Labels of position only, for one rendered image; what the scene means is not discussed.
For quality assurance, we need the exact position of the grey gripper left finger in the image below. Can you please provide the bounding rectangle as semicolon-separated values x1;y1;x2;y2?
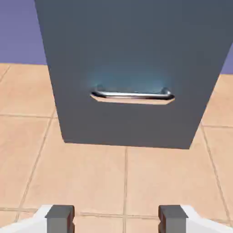
0;204;75;233

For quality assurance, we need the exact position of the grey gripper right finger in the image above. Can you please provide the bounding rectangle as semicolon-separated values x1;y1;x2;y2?
158;204;233;233

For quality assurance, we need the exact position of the silver curved metal handle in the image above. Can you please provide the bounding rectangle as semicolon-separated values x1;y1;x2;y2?
91;87;175;101

